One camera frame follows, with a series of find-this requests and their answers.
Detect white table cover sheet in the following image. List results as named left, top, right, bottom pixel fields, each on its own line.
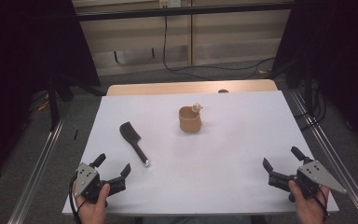
left=62, top=90, right=340, bottom=217

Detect bundle of black floor cables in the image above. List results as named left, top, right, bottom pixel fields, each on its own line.
left=294, top=79, right=328, bottom=132

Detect white wall outlet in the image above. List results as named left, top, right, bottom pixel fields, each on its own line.
left=158, top=0, right=182, bottom=9

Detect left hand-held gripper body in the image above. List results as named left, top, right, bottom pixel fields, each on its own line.
left=74, top=161, right=128, bottom=203

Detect black metal stand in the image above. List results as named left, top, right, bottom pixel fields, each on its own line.
left=47, top=77, right=61, bottom=132

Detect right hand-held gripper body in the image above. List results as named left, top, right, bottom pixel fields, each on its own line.
left=268, top=159, right=349, bottom=203

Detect metal floor rail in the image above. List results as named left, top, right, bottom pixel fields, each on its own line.
left=290, top=90, right=358, bottom=224
left=7, top=114, right=67, bottom=224

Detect wooden table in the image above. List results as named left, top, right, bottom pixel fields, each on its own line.
left=105, top=78, right=279, bottom=97

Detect long black wall cable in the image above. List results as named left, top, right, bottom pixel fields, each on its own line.
left=162, top=14, right=277, bottom=81

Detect brown cup with small figurine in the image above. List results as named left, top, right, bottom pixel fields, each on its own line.
left=178, top=103, right=204, bottom=134

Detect person's right hand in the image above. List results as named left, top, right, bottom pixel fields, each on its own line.
left=287, top=179, right=330, bottom=224

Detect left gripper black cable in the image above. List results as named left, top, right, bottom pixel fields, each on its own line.
left=68, top=173, right=86, bottom=224

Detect black curtain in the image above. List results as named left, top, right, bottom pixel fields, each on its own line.
left=0, top=0, right=103, bottom=185
left=271, top=0, right=358, bottom=154

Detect black comb with handle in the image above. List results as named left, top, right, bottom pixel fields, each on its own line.
left=118, top=121, right=151, bottom=167

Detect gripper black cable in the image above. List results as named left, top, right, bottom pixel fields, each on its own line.
left=68, top=173, right=86, bottom=224
left=300, top=182, right=330, bottom=219

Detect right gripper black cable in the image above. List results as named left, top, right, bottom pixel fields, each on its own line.
left=300, top=182, right=330, bottom=219

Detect person's left hand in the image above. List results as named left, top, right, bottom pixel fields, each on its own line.
left=74, top=183, right=112, bottom=224

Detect black horizontal bar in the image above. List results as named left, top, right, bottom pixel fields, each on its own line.
left=74, top=2, right=294, bottom=22

